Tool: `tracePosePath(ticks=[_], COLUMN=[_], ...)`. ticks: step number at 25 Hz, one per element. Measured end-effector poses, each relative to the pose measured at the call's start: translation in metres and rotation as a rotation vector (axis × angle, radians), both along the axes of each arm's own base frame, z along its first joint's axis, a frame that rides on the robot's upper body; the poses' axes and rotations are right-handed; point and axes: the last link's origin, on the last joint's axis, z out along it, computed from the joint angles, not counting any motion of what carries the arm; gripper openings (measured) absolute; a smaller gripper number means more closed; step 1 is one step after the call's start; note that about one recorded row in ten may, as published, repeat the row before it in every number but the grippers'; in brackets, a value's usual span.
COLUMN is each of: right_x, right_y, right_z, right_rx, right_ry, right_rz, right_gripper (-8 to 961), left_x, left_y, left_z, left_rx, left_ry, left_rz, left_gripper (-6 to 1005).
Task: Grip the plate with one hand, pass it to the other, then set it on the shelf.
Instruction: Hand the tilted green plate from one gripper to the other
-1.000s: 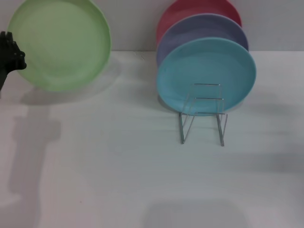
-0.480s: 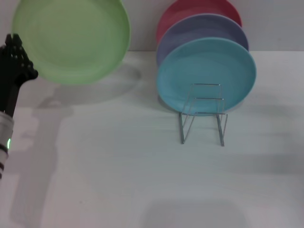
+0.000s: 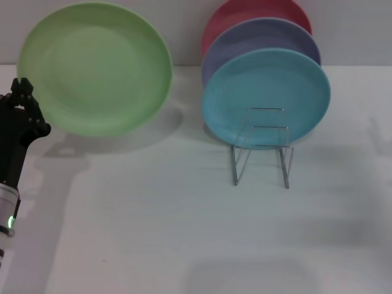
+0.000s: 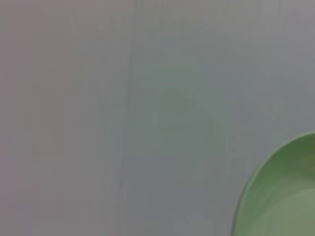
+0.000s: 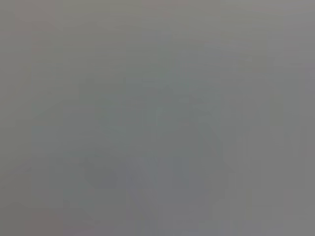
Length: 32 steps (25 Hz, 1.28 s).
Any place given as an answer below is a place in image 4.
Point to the green plate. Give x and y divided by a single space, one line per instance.
283 191

